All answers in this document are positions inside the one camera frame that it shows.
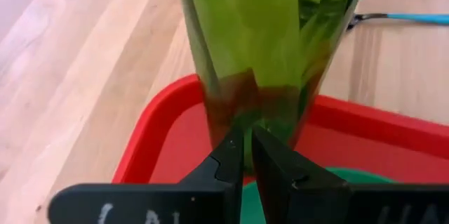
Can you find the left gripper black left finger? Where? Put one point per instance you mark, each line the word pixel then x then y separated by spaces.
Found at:
pixel 196 199

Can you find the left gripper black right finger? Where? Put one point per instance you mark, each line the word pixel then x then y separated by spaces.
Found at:
pixel 301 196

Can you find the green round plate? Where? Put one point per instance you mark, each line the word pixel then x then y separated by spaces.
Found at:
pixel 354 177

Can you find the green faceted plastic cup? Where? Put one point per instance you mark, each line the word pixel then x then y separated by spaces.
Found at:
pixel 266 41

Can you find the red plastic tray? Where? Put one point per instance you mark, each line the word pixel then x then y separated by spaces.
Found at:
pixel 175 146

